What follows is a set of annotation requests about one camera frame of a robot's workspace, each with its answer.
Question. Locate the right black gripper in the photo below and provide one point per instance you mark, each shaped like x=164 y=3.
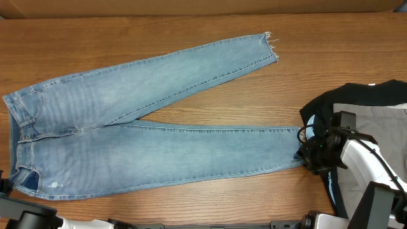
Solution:
x=309 y=156

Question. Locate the light blue denim jeans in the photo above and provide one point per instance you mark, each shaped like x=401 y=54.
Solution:
x=82 y=135

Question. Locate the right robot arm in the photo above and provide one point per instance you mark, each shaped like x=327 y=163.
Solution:
x=383 y=204

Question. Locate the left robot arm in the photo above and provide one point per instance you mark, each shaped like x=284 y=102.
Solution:
x=26 y=215

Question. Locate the light blue garment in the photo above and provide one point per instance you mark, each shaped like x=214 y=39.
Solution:
x=309 y=132

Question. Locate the black garment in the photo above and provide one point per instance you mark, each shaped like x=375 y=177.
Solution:
x=388 y=94

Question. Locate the grey garment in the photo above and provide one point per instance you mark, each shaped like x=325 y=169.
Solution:
x=388 y=126

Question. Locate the cardboard panel behind table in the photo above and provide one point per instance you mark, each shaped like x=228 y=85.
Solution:
x=117 y=8

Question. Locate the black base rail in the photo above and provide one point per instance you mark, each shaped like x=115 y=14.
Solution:
x=284 y=224

